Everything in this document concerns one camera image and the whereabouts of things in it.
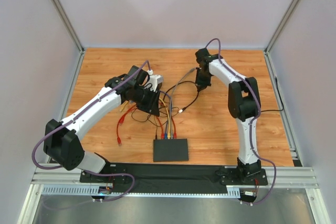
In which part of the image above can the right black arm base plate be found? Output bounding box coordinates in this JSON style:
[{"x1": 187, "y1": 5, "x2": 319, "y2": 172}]
[{"x1": 215, "y1": 166, "x2": 268, "y2": 186}]

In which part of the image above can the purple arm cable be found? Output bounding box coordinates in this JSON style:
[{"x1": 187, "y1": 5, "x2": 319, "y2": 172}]
[
  {"x1": 205, "y1": 37, "x2": 277, "y2": 206},
  {"x1": 31, "y1": 60, "x2": 153, "y2": 210}
]

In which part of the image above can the grey ethernet cable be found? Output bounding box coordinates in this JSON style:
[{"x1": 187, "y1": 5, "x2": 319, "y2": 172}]
[{"x1": 167, "y1": 68, "x2": 196, "y2": 140}]

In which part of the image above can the left aluminium frame post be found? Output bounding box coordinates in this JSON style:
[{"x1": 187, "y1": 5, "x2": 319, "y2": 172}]
[{"x1": 51, "y1": 0, "x2": 85, "y2": 52}]

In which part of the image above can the grey slotted cable duct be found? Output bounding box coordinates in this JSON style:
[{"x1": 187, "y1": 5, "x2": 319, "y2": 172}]
[{"x1": 41, "y1": 185, "x2": 257, "y2": 199}]

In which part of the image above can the aluminium front rail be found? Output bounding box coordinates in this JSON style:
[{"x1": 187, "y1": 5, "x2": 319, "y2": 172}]
[{"x1": 35, "y1": 163, "x2": 318, "y2": 188}]

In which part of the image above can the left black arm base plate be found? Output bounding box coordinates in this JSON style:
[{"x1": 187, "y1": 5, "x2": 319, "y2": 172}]
[{"x1": 79, "y1": 163, "x2": 129, "y2": 184}]

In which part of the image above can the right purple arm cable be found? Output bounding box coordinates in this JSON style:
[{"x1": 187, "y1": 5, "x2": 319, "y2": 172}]
[{"x1": 205, "y1": 37, "x2": 277, "y2": 206}]

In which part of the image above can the aluminium frame post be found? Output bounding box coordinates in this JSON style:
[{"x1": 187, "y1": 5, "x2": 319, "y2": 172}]
[
  {"x1": 51, "y1": 0, "x2": 85, "y2": 52},
  {"x1": 264, "y1": 0, "x2": 301, "y2": 54}
]

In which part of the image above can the black network switch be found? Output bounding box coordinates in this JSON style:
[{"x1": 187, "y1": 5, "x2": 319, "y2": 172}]
[{"x1": 153, "y1": 138, "x2": 189, "y2": 162}]

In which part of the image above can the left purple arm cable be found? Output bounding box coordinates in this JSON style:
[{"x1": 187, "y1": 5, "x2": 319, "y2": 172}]
[{"x1": 31, "y1": 60, "x2": 153, "y2": 210}]

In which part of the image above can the right aluminium frame post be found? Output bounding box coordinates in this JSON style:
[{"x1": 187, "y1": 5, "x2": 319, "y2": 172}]
[{"x1": 264, "y1": 0, "x2": 301, "y2": 54}]

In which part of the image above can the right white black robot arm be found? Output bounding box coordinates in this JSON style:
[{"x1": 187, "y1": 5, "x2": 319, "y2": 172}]
[{"x1": 195, "y1": 48, "x2": 261, "y2": 179}]

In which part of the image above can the thin black power cable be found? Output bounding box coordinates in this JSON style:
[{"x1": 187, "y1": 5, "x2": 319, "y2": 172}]
[{"x1": 131, "y1": 107, "x2": 160, "y2": 140}]

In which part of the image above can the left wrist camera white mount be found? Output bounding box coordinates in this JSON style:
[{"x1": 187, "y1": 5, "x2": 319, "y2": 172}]
[{"x1": 145, "y1": 70, "x2": 164, "y2": 91}]

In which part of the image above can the red ethernet cable loose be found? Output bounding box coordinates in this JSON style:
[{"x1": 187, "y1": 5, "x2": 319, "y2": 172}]
[{"x1": 116, "y1": 105, "x2": 136, "y2": 146}]

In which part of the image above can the black cloth strip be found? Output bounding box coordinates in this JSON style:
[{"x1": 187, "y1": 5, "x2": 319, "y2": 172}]
[{"x1": 110, "y1": 163, "x2": 226, "y2": 193}]

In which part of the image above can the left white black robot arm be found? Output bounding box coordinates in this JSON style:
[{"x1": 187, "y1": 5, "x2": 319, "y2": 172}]
[{"x1": 43, "y1": 66, "x2": 163, "y2": 173}]

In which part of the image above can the blue ethernet cable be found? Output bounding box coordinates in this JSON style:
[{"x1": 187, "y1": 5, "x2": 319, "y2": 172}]
[{"x1": 159, "y1": 90, "x2": 174, "y2": 140}]

